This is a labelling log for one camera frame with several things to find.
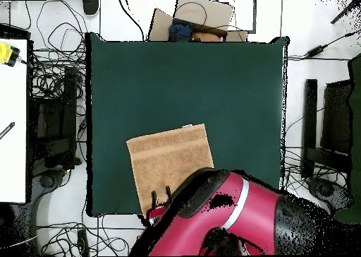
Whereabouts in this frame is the tan terry towel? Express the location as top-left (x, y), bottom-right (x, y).
top-left (126, 123), bottom-right (215, 219)

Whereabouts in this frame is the dark green fabric item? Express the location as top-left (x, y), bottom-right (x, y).
top-left (335, 53), bottom-right (361, 224)

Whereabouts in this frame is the black flat box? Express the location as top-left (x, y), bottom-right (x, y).
top-left (0, 23), bottom-right (31, 40)

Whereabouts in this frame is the black power strip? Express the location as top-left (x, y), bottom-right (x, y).
top-left (76, 229), bottom-right (90, 257)

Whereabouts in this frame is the grey swivel chair base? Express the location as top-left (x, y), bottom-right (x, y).
top-left (27, 167), bottom-right (68, 213)

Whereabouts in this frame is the dark green table cloth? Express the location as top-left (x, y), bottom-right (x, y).
top-left (85, 32), bottom-right (290, 217)

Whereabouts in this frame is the black equipment rack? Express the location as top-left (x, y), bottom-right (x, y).
top-left (27, 66), bottom-right (78, 170)

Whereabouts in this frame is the orange garment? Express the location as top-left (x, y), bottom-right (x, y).
top-left (191, 31), bottom-right (223, 42)

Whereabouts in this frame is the dark blue garment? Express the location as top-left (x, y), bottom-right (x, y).
top-left (168, 18), bottom-right (195, 42)

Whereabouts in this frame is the black marker pen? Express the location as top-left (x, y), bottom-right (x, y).
top-left (0, 121), bottom-right (16, 141)

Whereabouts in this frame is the white table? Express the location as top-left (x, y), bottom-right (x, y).
top-left (0, 38), bottom-right (28, 203)

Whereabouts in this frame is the brown cardboard box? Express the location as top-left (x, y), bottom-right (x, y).
top-left (147, 0), bottom-right (249, 42)

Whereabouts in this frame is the black panel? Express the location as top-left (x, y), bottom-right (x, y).
top-left (320, 78), bottom-right (354, 156)

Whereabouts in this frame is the dark grey oval object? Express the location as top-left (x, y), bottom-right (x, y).
top-left (82, 0), bottom-right (100, 16)

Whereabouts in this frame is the yellow black power tool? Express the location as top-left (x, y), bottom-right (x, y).
top-left (0, 41), bottom-right (22, 68)

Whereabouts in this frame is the black tripod leg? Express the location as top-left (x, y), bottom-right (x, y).
top-left (330, 0), bottom-right (361, 25)

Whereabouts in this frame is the black cable tangle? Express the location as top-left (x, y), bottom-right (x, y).
top-left (36, 214), bottom-right (146, 256)
top-left (281, 146), bottom-right (349, 190)
top-left (27, 0), bottom-right (92, 100)

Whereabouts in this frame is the black upright post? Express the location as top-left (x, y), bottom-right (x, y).
top-left (301, 78), bottom-right (319, 179)

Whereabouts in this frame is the white board with black frame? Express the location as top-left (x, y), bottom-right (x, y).
top-left (216, 0), bottom-right (257, 34)

